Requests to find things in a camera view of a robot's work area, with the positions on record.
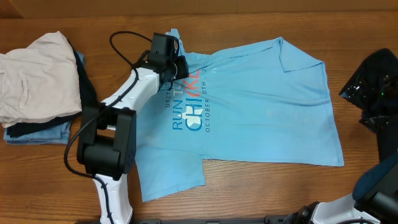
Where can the light blue printed t-shirt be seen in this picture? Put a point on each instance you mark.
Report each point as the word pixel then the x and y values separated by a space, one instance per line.
pixel 262 102

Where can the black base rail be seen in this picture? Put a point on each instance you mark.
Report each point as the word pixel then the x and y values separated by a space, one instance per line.
pixel 269 219

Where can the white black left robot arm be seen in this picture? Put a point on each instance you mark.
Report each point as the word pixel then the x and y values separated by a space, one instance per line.
pixel 107 139

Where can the blue folded jeans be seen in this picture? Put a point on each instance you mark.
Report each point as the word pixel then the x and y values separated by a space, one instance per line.
pixel 55 135

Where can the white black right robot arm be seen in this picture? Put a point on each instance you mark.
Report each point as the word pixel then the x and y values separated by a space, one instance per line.
pixel 373 200

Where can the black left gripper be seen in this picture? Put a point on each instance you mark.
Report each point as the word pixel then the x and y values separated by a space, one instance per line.
pixel 183 66

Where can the black garment at right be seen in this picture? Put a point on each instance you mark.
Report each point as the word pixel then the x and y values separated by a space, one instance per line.
pixel 373 89

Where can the black folded garment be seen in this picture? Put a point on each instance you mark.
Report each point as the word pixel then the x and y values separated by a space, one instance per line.
pixel 87 95

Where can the beige folded garment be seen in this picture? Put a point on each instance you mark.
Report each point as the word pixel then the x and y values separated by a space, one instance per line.
pixel 39 82

